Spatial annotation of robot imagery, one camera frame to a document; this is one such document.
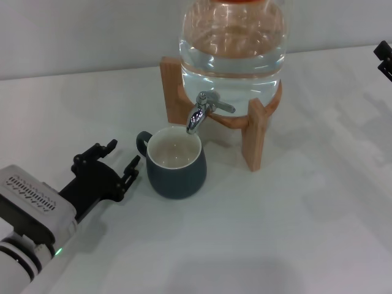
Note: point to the dark grey ceramic mug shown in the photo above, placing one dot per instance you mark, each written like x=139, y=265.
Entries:
x=177, y=180

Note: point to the light wooden dispenser stand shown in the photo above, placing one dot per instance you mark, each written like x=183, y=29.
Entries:
x=174, y=88

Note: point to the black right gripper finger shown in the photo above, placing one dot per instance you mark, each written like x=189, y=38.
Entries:
x=384, y=50
x=386, y=70

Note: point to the clear glass water dispenser jar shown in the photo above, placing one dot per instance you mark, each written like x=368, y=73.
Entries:
x=232, y=46

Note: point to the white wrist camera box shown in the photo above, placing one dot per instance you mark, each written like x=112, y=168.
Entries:
x=30, y=190

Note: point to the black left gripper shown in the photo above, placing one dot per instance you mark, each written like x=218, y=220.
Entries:
x=95, y=183

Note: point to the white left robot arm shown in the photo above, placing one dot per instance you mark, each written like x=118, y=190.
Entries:
x=15, y=260

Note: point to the chrome faucet tap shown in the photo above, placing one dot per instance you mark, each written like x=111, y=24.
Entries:
x=196, y=118

